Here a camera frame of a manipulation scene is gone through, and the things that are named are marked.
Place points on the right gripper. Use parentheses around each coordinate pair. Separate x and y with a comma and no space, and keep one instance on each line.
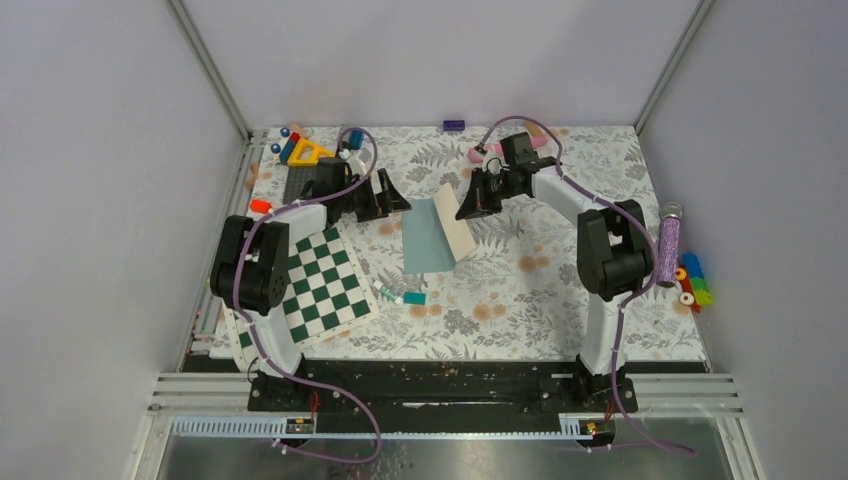
(477,202)

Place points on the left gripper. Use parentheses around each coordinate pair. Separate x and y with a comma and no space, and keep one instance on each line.
(381,204)

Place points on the green white glue stick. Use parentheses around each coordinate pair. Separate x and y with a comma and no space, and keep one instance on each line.
(387,292)

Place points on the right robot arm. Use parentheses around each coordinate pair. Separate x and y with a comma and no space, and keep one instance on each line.
(614,251)

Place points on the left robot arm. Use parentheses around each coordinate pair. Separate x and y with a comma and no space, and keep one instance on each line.
(252,257)

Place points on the pink cylinder marker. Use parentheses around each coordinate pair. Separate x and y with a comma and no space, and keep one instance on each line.
(476,155)

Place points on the blue lego brick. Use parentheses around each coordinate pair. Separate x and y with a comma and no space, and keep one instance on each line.
(355,139)

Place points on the purple small brick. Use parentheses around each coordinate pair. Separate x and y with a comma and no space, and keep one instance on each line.
(453,125)

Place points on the floral table mat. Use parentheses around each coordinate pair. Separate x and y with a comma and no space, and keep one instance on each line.
(518,296)

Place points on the grey lego baseplate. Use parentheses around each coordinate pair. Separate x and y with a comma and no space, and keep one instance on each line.
(305,182)

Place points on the small teal block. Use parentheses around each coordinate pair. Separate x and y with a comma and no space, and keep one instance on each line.
(415,298)

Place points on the yellow triangle toy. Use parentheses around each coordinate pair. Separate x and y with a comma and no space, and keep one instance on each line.
(306,153)

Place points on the green white checkerboard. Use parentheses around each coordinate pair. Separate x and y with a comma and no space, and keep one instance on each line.
(326,294)

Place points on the small red block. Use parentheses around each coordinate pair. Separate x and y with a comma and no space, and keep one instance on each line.
(261,206)

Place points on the purple glitter tube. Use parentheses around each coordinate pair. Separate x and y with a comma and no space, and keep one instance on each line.
(668,246)

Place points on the colourful stacked brick toy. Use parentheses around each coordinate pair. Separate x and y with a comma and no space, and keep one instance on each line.
(695,292)

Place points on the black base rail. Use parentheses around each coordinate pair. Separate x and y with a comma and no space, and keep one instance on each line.
(352,396)

